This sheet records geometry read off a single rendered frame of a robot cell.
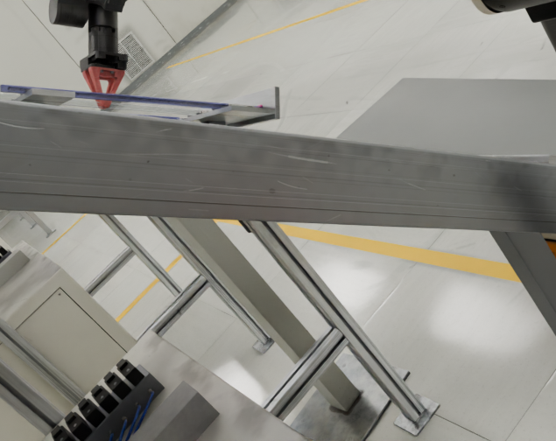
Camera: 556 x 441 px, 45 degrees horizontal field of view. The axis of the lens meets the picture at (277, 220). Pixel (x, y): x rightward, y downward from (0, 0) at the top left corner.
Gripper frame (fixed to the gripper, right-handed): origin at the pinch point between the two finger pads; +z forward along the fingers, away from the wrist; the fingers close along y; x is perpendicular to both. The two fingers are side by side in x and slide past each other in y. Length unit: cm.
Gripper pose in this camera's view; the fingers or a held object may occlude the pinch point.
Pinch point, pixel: (103, 104)
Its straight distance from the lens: 138.6
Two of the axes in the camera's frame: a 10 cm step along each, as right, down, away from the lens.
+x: 8.3, -0.1, 5.6
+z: 0.1, 10.0, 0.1
